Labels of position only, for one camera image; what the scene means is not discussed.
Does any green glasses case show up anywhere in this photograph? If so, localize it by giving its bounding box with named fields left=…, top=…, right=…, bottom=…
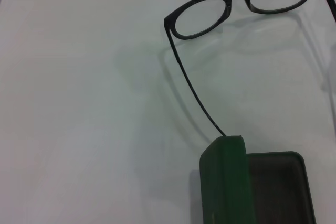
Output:
left=199, top=135, right=317, bottom=224

